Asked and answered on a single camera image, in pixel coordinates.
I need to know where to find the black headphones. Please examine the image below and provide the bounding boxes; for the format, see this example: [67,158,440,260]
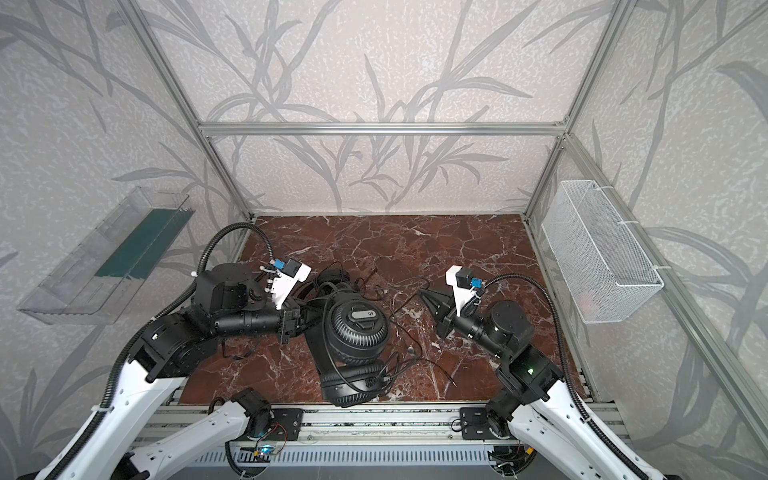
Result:
[303,289,426,408]
[296,261,383,301]

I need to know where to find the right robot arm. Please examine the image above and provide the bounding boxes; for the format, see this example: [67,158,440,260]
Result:
[419,266,664,479]

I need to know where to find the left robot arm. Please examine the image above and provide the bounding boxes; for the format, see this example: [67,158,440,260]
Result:
[33,222,311,479]

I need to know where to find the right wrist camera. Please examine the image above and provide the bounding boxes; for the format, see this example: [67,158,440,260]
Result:
[446,265,485,317]

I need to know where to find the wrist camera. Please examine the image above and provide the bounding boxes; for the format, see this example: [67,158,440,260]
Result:
[446,265,485,317]
[260,258,311,310]

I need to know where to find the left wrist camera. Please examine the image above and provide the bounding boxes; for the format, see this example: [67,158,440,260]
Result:
[260,258,311,310]

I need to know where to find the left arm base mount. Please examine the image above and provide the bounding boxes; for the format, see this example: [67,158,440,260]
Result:
[238,408,304,442]

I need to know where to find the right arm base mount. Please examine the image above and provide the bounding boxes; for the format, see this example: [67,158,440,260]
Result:
[452,406,548,445]

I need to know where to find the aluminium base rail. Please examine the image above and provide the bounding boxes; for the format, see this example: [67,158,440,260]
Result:
[122,403,631,448]

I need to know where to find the white wire mesh basket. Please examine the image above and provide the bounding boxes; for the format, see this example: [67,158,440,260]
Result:
[542,180,664,324]

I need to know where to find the clear plastic wall bin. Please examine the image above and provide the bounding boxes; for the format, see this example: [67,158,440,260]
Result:
[17,187,194,326]

